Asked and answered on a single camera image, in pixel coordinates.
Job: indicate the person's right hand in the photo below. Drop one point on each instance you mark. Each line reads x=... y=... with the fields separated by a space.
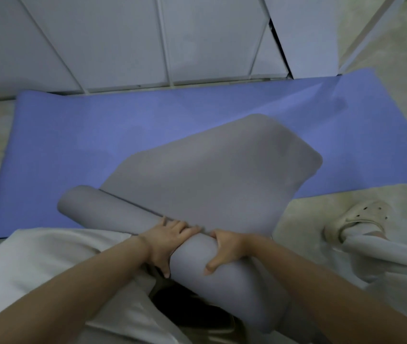
x=237 y=247

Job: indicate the person's left hand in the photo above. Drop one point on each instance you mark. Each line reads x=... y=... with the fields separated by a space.
x=158 y=243

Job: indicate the person's left middle finger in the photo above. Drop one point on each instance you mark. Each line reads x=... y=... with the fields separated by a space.
x=180 y=226

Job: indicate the person's left thumb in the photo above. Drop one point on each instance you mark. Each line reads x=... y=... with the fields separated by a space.
x=166 y=269

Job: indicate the person's right thumb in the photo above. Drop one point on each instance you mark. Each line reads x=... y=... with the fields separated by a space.
x=213 y=265

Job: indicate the grey yoga mat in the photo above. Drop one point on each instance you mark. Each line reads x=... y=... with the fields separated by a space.
x=210 y=175

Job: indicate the person's right forearm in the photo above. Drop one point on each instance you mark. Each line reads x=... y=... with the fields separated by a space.
x=332 y=297

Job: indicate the person's left forearm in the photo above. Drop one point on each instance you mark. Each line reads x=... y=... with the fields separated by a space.
x=63 y=293

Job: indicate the blue yoga mat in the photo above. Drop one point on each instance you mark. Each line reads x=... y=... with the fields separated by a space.
x=81 y=132

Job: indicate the white clog shoe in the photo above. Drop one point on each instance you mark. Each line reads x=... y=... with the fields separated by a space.
x=363 y=213

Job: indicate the white cabinet with doors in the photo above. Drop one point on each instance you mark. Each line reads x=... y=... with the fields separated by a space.
x=117 y=39

